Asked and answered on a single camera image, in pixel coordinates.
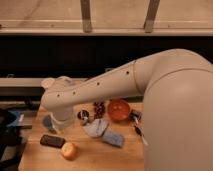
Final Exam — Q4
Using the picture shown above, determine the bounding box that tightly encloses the small dark round object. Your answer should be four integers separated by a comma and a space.
77, 110, 89, 121

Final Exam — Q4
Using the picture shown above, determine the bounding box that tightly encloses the black phone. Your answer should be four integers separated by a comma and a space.
40, 135, 65, 148

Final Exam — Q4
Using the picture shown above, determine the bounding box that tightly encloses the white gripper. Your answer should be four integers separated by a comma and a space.
51, 110, 75, 131

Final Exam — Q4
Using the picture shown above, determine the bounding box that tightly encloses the red orange bowl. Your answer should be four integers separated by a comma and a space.
107, 99, 131, 122

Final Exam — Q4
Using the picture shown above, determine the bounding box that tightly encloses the black chair at left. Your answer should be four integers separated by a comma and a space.
0, 108, 23, 171

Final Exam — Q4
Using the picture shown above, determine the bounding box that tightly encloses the small blue plate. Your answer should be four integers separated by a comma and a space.
42, 115, 54, 132

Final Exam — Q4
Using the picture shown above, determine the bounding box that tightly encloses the black handled brush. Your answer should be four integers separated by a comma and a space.
129, 109, 148, 146

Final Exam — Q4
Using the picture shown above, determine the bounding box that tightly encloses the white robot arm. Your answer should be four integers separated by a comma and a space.
41, 49, 213, 171

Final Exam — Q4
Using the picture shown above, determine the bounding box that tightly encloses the grey crumpled cloth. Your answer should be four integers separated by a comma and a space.
83, 118, 109, 138

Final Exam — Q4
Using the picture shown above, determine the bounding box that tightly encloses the blue sponge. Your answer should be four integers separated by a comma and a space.
102, 131, 124, 148

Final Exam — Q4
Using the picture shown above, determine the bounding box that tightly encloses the red yellow apple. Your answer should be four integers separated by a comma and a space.
61, 142, 77, 160

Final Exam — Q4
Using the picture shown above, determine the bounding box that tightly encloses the dark grape bunch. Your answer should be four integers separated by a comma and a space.
94, 102, 105, 119

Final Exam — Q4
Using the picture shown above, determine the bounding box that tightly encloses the white paper cup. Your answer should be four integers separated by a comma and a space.
41, 78, 55, 89

